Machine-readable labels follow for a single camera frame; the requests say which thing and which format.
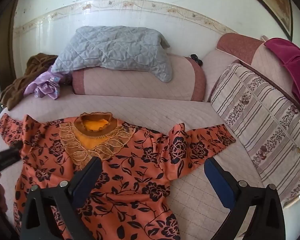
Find orange black floral blouse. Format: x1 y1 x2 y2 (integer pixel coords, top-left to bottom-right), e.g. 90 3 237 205
0 112 235 239

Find pink quilted mattress cover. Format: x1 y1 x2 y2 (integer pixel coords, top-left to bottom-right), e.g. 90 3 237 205
0 94 261 239

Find brown fleece garment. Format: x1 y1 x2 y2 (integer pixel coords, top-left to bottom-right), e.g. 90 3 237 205
0 53 57 111

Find striped floral pillow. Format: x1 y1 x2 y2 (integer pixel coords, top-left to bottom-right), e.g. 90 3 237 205
210 62 300 204

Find purple floral garment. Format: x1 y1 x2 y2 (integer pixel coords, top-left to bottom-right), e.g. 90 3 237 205
23 67 64 100

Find grey quilted blanket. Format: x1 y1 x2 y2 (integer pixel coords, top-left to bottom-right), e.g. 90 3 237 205
51 26 173 82

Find pink bolster cushion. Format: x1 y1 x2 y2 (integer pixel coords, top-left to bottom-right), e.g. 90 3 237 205
72 54 206 101

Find magenta garment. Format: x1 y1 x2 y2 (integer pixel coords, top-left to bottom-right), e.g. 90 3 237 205
264 38 300 103

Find black sunglasses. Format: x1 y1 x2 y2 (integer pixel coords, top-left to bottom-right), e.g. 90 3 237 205
190 54 203 67

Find pink sofa backrest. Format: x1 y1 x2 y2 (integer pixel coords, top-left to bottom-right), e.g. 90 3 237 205
202 33 300 105

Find framed wall picture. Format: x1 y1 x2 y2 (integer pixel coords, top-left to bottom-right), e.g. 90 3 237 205
258 0 293 41

